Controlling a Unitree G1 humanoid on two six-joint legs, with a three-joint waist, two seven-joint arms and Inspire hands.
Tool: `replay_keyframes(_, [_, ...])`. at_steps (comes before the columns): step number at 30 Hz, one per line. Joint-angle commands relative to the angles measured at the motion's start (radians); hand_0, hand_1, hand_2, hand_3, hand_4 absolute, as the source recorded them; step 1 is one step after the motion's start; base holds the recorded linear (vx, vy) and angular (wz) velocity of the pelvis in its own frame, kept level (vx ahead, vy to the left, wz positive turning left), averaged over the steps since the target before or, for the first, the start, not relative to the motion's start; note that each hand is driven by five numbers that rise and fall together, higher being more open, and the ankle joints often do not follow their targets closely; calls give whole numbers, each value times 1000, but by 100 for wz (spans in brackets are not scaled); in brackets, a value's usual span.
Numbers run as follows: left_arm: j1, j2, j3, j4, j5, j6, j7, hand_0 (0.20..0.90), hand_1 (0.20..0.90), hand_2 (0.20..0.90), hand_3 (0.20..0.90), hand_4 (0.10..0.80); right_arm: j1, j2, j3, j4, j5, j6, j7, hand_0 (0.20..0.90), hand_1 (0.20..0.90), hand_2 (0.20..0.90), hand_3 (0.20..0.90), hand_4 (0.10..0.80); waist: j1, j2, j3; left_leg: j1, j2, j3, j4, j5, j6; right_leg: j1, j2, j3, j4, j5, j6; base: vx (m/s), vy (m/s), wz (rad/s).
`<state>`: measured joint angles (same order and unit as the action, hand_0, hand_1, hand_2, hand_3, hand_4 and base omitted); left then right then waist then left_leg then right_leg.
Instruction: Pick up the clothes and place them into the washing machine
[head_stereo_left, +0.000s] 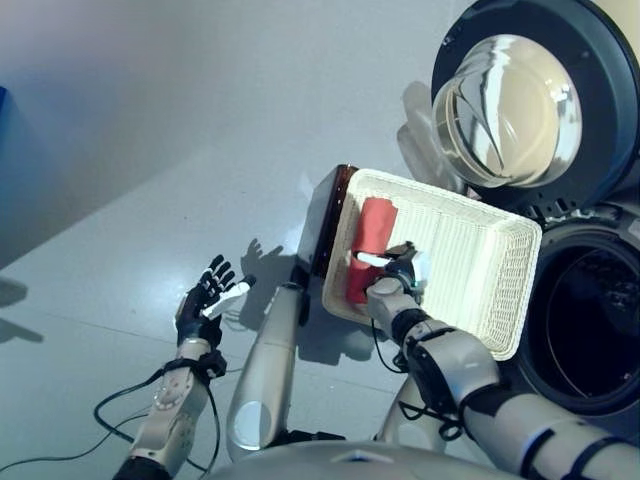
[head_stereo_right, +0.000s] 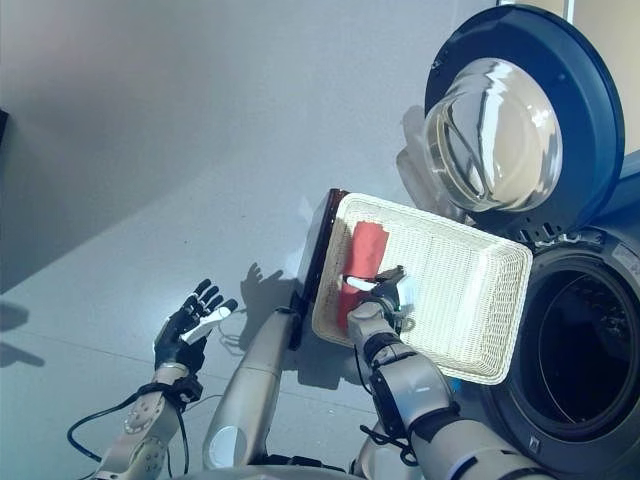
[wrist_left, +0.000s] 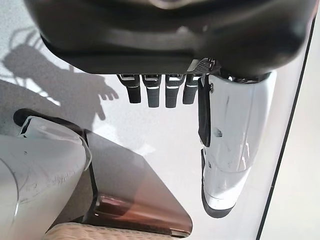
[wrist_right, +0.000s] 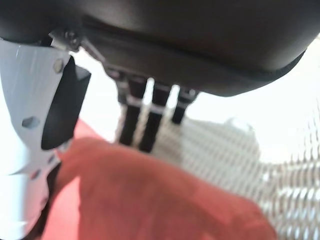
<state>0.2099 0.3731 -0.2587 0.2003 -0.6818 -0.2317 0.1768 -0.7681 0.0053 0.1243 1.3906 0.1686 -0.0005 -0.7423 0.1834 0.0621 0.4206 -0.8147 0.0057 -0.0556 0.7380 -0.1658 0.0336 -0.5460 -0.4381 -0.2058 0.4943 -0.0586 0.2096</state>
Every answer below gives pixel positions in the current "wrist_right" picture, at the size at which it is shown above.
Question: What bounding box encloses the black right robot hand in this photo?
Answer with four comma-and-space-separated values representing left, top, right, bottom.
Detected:
0, 0, 320, 240

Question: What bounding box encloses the red cloth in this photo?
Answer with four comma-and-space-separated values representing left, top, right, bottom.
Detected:
23, 117, 278, 240

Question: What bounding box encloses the white wicker basket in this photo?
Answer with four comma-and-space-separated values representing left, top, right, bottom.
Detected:
74, 32, 320, 240

